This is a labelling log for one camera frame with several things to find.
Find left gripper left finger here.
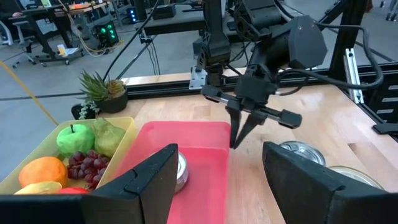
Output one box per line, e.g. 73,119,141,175
0,143,180,224

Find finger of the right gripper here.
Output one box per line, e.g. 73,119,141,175
234,113,267,149
226,107,242,149

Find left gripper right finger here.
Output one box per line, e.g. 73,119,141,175
262,141,398,224

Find red toy apple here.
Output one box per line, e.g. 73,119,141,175
58,186,91,195

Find dark red toy grapes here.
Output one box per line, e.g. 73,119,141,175
67,149,110,190

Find yellow toy mango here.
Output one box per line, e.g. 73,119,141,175
14,181,63,196

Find orange toy fruit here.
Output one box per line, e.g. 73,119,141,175
18,156,68,189

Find green toy apple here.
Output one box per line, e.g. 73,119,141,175
55,123,96,158

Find green toy pear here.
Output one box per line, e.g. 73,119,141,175
93,118,127,159

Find silver tin can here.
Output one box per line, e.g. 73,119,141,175
278,140,326,167
174,151,190,194
328,166,385,190

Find red translucent bin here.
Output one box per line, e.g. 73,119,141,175
114,121,233,224

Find yellow translucent bin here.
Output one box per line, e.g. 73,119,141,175
0,116,137,195

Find small pale succulent pot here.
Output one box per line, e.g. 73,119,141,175
70,99,100,121

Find black cart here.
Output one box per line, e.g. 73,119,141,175
135,2,237,37

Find potted green succulent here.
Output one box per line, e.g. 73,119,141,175
79,70,129,114

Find computer tower green lights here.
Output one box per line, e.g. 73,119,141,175
95,21,121,47

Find office chair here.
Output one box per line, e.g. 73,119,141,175
0,20,35,68

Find work desk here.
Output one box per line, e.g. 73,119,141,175
9,0,109,66

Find person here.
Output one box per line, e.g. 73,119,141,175
0,0,24,19

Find silver aluminium bracket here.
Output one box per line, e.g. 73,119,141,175
343,48,364,105

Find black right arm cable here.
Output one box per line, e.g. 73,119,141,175
276,23,385,91

